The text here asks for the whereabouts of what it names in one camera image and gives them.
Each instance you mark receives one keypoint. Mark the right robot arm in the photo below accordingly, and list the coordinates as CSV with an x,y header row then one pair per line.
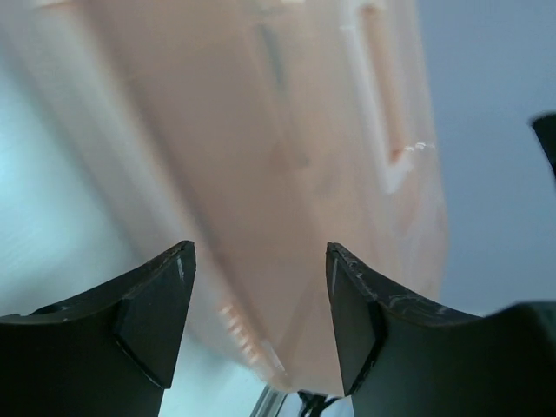
x,y
544,127

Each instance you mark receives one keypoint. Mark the pink plastic toolbox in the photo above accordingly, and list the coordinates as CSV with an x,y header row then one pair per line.
x,y
269,129

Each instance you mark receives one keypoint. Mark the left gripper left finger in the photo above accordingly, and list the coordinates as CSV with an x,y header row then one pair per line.
x,y
109,351

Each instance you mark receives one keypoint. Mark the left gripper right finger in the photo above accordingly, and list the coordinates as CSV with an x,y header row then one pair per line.
x,y
402,354

